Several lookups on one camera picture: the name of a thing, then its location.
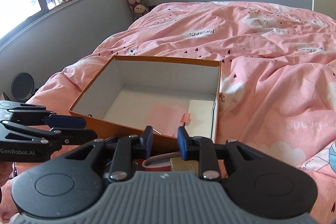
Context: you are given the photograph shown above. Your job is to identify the pink fabric pouch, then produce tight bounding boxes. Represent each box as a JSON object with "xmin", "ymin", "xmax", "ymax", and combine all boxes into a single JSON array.
[{"xmin": 147, "ymin": 105, "xmax": 190, "ymax": 137}]

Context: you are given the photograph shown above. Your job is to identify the gold small box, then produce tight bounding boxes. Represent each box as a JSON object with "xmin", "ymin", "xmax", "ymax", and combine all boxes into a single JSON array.
[{"xmin": 170, "ymin": 157, "xmax": 199, "ymax": 177}]

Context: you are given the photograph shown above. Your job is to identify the left hand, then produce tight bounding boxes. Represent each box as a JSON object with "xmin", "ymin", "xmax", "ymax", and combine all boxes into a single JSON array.
[{"xmin": 1, "ymin": 161, "xmax": 17, "ymax": 222}]

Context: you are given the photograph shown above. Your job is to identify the white flat box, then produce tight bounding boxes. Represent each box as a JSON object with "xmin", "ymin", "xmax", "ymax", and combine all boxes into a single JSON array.
[{"xmin": 185, "ymin": 100, "xmax": 215, "ymax": 139}]

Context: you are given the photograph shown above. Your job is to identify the orange cardboard box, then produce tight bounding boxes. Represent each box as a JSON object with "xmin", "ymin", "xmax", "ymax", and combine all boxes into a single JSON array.
[{"xmin": 69, "ymin": 56, "xmax": 222, "ymax": 155}]

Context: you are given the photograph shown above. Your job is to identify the round black fan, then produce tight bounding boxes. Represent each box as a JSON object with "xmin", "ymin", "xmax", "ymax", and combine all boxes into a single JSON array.
[{"xmin": 11, "ymin": 72, "xmax": 35, "ymax": 102}]

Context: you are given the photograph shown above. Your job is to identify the pink heart print duvet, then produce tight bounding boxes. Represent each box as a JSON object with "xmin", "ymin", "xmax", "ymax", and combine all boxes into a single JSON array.
[{"xmin": 32, "ymin": 2, "xmax": 335, "ymax": 223}]

